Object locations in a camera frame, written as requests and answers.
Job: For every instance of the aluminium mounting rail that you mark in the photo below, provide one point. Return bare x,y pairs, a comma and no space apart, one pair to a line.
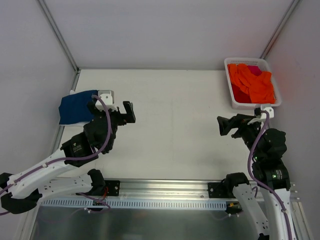
159,190

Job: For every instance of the orange t shirt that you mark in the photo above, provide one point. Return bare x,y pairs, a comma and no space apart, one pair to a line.
259,88

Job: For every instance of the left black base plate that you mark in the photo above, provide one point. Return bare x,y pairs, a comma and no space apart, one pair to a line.
111,187

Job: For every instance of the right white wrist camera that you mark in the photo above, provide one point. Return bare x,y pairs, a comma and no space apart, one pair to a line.
261,114

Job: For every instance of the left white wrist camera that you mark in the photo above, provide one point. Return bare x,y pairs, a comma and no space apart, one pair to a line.
107,96

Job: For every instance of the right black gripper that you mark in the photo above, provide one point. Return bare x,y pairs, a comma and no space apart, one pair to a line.
236,125

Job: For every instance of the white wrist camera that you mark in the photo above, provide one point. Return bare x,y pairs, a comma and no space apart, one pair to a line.
107,96
261,114

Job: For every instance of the pink t shirt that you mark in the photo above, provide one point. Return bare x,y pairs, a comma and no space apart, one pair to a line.
255,70

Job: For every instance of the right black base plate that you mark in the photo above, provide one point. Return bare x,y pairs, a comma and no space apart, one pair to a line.
223,190

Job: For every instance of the folded blue t shirt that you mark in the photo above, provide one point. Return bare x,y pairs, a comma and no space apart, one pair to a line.
87,98

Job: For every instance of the white plastic basket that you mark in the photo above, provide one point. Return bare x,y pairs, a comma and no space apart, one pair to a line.
264,66

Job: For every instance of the red t shirt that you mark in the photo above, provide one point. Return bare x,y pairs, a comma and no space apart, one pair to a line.
240,96

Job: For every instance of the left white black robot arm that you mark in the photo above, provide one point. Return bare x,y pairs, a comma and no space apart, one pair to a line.
22,192

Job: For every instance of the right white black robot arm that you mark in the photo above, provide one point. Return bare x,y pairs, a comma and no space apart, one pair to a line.
265,167

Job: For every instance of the white slotted cable duct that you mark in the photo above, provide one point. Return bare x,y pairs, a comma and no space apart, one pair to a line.
154,204

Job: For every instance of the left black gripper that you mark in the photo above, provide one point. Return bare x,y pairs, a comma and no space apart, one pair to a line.
122,117

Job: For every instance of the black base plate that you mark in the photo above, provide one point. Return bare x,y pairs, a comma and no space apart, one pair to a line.
111,187
223,190

